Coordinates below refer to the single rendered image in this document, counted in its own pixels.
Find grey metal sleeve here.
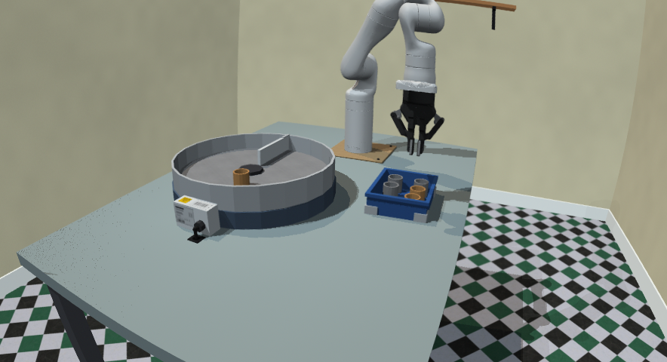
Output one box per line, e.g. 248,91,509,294
383,182,399,196
413,179,429,198
388,174,403,193

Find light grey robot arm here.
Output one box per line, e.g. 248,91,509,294
340,0,444,153

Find grey round turntable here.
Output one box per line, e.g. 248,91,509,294
171,133,337,243

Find blue crate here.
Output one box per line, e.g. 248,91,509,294
364,167,438,223

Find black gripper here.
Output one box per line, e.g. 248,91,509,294
390,90,444,156

